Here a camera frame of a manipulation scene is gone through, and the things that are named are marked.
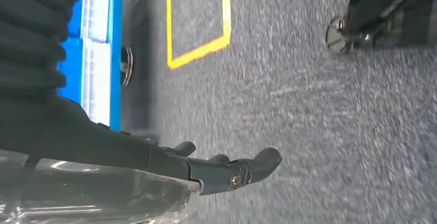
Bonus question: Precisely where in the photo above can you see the blue wheeled shelf rack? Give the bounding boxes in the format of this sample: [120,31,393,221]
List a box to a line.
[56,0,135,138]

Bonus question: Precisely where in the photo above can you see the yellow floor tape square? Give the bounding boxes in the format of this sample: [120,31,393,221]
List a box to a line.
[166,0,232,71]

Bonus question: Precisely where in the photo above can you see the white plastic bin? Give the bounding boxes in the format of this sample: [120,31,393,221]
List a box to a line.
[81,40,112,127]
[80,0,112,44]

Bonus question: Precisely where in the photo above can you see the chrome stool black seat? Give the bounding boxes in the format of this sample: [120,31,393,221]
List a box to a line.
[325,0,431,55]

